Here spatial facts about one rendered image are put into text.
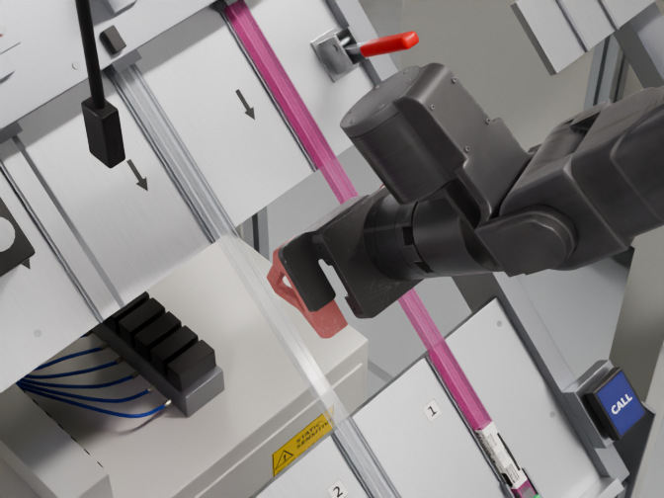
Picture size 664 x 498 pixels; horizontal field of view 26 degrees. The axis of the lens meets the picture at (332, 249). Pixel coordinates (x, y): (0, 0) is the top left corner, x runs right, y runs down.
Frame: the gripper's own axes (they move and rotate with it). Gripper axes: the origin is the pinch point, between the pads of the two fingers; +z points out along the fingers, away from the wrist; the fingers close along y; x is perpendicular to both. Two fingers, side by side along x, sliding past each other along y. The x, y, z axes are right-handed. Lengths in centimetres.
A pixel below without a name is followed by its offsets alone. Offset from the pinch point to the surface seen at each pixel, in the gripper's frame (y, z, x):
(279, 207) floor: -65, 130, 21
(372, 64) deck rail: -18.8, 13.0, -7.1
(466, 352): -13.6, 13.2, 17.7
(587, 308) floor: -86, 93, 56
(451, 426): -8.7, 13.0, 21.8
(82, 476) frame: 12.1, 41.9, 14.3
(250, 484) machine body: -4, 47, 27
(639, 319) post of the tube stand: -46, 32, 35
